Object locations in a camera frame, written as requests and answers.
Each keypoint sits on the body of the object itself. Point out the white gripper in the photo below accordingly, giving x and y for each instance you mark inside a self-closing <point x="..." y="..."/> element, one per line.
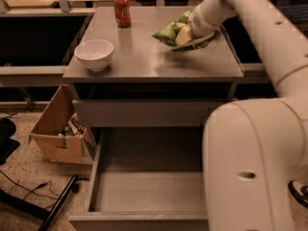
<point x="199" y="25"/>

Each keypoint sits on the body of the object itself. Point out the green jalapeno chip bag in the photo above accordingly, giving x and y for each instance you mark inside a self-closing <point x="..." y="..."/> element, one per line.
<point x="168" y="34"/>

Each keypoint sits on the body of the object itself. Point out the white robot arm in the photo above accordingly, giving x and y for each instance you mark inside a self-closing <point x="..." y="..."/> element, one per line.
<point x="249" y="145"/>

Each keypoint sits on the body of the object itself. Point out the grey drawer cabinet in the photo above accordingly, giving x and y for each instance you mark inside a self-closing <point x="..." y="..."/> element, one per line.
<point x="143" y="68"/>

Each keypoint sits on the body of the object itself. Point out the closed top drawer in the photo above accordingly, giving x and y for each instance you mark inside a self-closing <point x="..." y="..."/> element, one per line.
<point x="144" y="113"/>

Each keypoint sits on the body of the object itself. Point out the open middle drawer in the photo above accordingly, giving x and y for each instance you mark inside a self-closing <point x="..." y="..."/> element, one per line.
<point x="146" y="179"/>

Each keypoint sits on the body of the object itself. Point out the orange soda can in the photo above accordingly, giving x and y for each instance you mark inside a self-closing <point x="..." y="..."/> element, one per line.
<point x="122" y="13"/>

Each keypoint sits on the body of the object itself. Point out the white bowl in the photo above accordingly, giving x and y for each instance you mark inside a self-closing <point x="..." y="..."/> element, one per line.
<point x="94" y="54"/>

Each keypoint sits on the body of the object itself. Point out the cardboard box with items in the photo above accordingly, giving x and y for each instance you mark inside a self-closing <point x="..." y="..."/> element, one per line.
<point x="51" y="135"/>

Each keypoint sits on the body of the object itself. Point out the black office chair base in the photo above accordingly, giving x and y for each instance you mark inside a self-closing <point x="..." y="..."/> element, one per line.
<point x="7" y="144"/>

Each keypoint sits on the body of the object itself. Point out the black metal stand leg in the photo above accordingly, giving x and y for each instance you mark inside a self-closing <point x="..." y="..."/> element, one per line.
<point x="45" y="215"/>

